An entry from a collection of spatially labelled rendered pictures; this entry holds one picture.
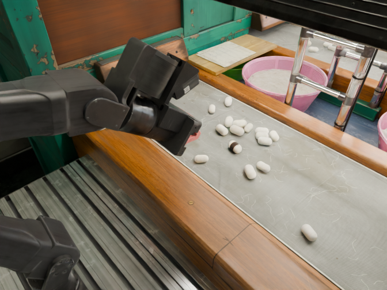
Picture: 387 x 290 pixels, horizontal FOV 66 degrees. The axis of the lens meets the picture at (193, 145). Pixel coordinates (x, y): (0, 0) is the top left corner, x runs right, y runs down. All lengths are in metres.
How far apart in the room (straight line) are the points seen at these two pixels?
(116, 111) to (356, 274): 0.46
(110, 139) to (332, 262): 0.52
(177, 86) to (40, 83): 0.19
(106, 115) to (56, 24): 0.49
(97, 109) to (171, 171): 0.30
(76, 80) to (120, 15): 0.55
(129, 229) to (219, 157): 0.26
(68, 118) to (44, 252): 0.21
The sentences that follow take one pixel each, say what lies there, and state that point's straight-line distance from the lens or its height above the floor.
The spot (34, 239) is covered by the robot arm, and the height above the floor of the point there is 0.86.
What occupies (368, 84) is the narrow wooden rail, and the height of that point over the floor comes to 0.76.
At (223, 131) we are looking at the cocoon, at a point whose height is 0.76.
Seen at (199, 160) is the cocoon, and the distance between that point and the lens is 0.68.
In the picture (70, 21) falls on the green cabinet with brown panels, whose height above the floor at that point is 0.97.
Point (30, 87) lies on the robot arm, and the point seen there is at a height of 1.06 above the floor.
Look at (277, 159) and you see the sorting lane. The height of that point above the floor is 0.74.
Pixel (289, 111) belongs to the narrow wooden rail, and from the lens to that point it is 0.85.
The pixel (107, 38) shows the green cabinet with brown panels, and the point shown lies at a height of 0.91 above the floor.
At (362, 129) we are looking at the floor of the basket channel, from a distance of 1.02.
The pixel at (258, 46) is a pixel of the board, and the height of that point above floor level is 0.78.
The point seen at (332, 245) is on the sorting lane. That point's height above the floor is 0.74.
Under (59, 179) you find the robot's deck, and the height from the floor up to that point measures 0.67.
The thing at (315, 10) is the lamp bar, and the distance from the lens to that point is 0.57.
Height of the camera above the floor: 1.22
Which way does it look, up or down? 41 degrees down
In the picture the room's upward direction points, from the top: straight up
